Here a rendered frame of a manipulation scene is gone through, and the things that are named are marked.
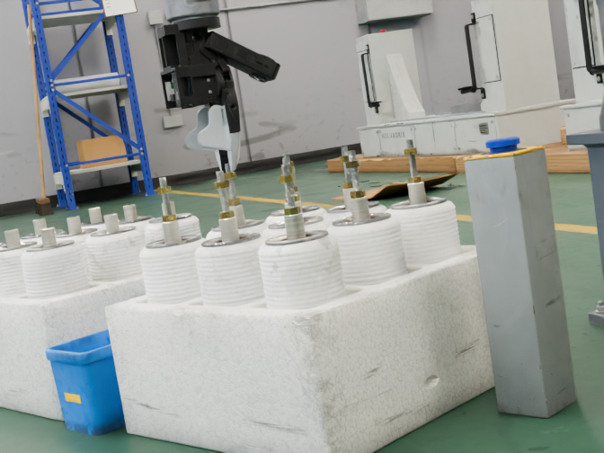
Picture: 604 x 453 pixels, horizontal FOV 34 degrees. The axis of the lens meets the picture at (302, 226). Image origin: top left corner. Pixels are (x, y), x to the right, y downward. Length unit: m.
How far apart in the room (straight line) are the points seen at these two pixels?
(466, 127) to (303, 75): 3.39
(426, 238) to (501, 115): 3.37
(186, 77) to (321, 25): 6.84
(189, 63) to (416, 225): 0.38
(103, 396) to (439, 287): 0.49
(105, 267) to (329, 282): 0.57
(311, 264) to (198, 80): 0.37
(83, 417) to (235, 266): 0.36
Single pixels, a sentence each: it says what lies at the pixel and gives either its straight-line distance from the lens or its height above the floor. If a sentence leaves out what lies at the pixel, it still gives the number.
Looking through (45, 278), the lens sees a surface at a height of 0.21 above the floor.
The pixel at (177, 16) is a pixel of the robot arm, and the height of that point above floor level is 0.55.
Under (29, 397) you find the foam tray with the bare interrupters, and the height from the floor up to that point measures 0.03.
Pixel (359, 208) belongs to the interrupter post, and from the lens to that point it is 1.23.
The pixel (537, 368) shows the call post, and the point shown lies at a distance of 1.19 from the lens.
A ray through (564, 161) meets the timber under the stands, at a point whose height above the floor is 0.05.
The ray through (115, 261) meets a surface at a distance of 1.61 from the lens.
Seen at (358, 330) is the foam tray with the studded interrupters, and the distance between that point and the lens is 1.12.
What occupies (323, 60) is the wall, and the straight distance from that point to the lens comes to 8.16.
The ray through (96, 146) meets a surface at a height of 0.40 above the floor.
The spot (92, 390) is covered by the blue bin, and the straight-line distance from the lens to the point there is 1.40.
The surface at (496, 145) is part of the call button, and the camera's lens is 1.17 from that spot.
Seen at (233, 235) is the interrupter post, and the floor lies 0.26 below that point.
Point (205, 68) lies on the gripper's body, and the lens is 1.36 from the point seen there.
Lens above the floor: 0.39
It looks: 6 degrees down
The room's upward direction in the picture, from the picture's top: 9 degrees counter-clockwise
